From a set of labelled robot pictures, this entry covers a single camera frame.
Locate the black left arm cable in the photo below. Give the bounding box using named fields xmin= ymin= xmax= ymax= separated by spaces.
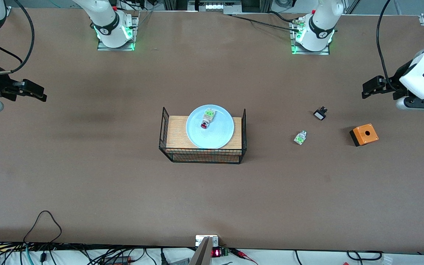
xmin=377 ymin=0 xmax=401 ymax=92

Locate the black wire basket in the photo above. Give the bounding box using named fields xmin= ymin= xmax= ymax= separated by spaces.
xmin=159 ymin=107 xmax=247 ymax=165

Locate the black coiled cable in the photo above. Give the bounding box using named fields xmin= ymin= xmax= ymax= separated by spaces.
xmin=346 ymin=250 xmax=384 ymax=262

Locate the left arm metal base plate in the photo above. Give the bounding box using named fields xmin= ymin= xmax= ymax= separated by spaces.
xmin=290 ymin=18 xmax=331 ymax=56

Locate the light blue round plate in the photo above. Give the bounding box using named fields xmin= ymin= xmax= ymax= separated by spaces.
xmin=186 ymin=105 xmax=234 ymax=149

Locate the grey camera pole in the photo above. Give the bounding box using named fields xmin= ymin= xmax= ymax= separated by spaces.
xmin=189 ymin=237 xmax=213 ymax=265

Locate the black looped cable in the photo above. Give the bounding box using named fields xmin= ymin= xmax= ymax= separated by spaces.
xmin=23 ymin=211 xmax=63 ymax=245

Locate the red and black clip wire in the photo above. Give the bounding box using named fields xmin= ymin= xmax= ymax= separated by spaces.
xmin=230 ymin=248 xmax=259 ymax=265

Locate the black cable to arm base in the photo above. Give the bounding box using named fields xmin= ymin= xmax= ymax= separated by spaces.
xmin=230 ymin=11 xmax=303 ymax=32

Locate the silver metal bracket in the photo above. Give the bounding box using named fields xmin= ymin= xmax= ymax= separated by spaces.
xmin=195 ymin=235 xmax=219 ymax=247

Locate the wooden board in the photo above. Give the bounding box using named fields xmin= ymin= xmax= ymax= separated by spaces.
xmin=166 ymin=116 xmax=243 ymax=162

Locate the red push button switch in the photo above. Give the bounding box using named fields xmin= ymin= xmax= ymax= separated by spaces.
xmin=200 ymin=107 xmax=217 ymax=130

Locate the orange button enclosure box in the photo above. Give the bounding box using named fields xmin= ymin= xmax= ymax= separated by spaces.
xmin=349 ymin=124 xmax=379 ymax=147

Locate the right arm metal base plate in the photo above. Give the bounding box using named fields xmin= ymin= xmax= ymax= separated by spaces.
xmin=97 ymin=15 xmax=139 ymax=51

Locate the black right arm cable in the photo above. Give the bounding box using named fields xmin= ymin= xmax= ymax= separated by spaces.
xmin=0 ymin=0 xmax=35 ymax=74

